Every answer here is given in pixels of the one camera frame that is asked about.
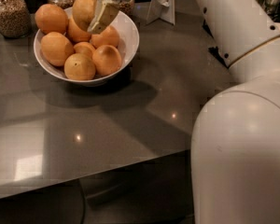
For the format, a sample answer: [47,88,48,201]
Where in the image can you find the right glass granola jar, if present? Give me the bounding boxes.
[119,0,134,16]

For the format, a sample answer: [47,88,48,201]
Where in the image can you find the black cable under table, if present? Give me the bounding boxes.
[78,179,87,224]

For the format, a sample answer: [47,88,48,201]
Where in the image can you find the white ceramic bowl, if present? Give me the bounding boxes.
[34,11,139,87]

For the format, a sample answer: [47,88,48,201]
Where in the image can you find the white paper sign stand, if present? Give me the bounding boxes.
[147,0,175,25]

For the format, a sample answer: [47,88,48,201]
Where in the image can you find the left glass cereal jar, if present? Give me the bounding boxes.
[0,0,31,38]

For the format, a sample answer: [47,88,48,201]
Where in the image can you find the glass cup right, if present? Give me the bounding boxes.
[264,0,280,15]

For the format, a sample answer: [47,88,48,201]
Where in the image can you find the black wire rack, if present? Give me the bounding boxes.
[203,21,227,67]

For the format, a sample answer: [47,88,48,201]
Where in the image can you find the orange top left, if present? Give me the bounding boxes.
[35,4,68,34]

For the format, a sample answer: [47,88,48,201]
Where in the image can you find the orange front right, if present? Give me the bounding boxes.
[92,45,122,77]

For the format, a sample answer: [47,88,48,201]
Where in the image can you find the orange back middle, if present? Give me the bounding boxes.
[66,17,91,43]

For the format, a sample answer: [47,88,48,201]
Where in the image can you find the large orange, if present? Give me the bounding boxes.
[72,0,97,31]

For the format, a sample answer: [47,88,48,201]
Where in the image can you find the orange back right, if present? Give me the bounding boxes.
[91,25,119,48]

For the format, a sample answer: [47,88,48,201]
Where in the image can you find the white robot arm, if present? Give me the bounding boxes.
[190,0,280,224]

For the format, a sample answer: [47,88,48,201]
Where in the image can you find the hidden small orange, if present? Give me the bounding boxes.
[74,42,95,59]

